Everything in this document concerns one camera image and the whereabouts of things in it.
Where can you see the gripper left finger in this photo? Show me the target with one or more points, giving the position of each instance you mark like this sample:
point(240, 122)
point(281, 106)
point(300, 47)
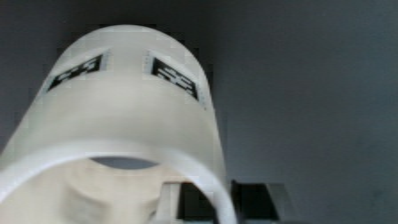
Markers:
point(165, 212)

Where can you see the white lamp shade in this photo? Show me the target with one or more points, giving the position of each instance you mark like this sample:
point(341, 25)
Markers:
point(115, 135)

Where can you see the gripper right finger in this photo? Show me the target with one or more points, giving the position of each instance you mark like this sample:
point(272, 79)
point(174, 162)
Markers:
point(261, 203)

